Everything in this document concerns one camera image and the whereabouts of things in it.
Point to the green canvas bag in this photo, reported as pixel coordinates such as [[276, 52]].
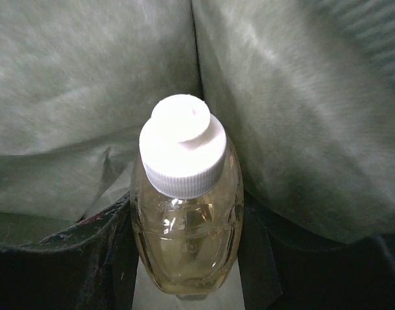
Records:
[[305, 89]]

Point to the amber bottle white cap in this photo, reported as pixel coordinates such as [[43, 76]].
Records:
[[186, 198]]

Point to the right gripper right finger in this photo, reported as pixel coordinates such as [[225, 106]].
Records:
[[283, 266]]

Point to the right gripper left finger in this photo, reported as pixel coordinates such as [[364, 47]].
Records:
[[91, 265]]

